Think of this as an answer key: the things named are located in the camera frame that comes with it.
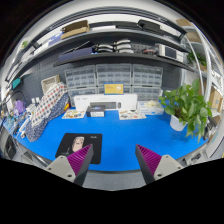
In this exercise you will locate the small black box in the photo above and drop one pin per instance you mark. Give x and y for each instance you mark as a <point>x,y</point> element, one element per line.
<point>96,111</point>

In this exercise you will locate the red white checked cloth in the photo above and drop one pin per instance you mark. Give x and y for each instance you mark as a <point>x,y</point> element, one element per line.
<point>50,100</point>

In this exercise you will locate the white glove box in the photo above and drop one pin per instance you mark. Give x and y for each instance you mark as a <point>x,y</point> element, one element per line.
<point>150,109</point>

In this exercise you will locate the green plant in white pot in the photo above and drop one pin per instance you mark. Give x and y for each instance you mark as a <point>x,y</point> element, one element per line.
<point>185,103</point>

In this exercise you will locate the colourful sticker sheet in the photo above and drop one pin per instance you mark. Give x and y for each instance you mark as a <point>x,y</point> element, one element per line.
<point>132,115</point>
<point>73,114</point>

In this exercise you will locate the yellow and blue box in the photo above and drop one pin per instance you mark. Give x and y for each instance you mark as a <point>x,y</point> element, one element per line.
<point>113,88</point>

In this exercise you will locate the blue dotted cloth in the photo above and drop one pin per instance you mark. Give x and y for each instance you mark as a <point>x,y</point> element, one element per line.
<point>36,130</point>

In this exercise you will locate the black mouse pad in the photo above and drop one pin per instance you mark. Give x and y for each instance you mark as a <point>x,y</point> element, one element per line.
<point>63,146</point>

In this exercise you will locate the transparent pink computer mouse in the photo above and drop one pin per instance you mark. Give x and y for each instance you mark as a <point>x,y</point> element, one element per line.
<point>78,143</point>

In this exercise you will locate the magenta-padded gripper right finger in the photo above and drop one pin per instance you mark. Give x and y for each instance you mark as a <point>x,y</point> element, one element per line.
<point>166,165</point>

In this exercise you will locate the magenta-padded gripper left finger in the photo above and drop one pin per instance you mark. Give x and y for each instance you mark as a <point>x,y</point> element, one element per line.
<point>61,166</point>

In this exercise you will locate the white metal shelf unit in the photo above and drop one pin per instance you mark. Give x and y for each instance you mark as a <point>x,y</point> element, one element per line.
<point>215,96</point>

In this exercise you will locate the long white keyboard box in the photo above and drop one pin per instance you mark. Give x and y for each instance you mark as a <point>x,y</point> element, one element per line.
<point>81,100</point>

